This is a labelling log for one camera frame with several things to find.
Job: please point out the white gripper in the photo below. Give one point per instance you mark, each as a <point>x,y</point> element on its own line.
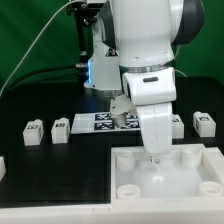
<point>156,127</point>

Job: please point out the white square table top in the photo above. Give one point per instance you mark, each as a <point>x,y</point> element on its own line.
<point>187,171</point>

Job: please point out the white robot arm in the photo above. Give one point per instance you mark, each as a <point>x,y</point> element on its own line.
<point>133,60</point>

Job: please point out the white fiducial tag plate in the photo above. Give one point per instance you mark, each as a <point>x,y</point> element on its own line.
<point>100,122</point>

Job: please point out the white L-shaped obstacle fence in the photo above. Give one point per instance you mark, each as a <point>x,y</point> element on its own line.
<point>201,210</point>

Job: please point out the white block left edge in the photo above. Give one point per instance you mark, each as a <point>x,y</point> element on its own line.
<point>2,168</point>

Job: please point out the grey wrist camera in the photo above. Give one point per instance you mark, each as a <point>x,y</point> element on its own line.
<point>120,106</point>

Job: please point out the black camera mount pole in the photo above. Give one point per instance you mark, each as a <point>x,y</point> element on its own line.
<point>84,16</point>

